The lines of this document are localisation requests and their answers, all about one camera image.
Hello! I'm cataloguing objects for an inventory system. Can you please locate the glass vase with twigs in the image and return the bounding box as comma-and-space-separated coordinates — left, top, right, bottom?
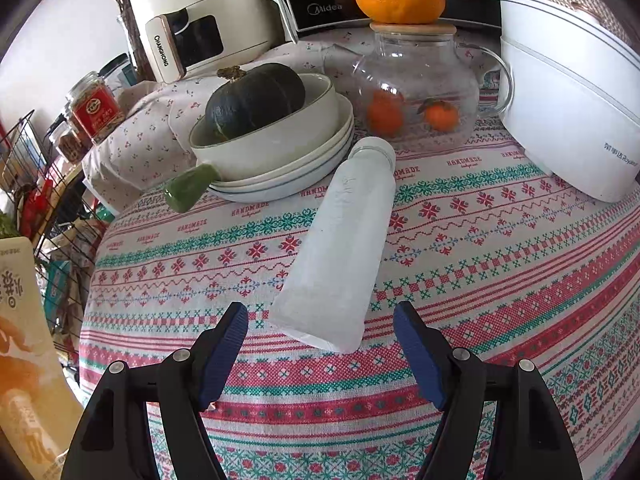
80, 0, 147, 84

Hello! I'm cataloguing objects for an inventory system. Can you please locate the patterned tablecloth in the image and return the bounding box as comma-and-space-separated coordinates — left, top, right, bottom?
80, 85, 640, 480

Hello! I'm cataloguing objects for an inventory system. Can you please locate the small tangerine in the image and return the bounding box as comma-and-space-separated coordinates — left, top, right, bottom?
367, 90, 405, 137
419, 99, 460, 132

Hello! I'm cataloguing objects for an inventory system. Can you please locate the black wire rack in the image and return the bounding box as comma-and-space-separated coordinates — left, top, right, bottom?
0, 109, 109, 361

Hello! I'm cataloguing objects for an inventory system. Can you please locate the white electric cooking pot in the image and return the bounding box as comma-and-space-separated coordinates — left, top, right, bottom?
490, 0, 640, 204

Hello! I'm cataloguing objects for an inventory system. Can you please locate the glass teapot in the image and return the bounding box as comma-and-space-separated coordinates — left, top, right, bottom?
324, 20, 515, 149

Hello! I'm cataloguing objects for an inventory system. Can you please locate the dark green pumpkin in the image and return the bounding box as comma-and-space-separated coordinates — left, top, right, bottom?
205, 63, 307, 141

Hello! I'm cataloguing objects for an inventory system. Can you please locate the beige printed paper bag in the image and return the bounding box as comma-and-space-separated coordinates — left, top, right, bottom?
0, 236, 85, 480

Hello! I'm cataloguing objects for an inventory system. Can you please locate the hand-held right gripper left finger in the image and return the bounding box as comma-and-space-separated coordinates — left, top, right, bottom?
61, 302, 250, 480

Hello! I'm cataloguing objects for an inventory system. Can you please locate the glass jar with snacks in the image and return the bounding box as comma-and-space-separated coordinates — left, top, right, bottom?
47, 115, 94, 166

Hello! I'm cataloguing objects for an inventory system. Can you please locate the red label glass jar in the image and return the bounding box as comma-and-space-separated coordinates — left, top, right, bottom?
66, 71, 126, 145

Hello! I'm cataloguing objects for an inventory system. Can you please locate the cream plate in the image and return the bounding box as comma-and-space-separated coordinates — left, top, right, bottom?
207, 94, 354, 196
210, 115, 355, 205

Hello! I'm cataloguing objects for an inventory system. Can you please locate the frosted white plastic bottle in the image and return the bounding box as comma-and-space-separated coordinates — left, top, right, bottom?
269, 136, 397, 354

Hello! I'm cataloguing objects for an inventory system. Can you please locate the cream bowl with green handle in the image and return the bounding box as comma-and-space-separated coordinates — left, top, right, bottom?
165, 72, 337, 213

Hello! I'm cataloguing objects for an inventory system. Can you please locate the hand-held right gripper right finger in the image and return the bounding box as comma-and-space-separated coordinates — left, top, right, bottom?
393, 301, 583, 480

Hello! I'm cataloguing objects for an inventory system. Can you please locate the floral cloth under appliances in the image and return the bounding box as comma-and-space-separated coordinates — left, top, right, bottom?
82, 27, 503, 217

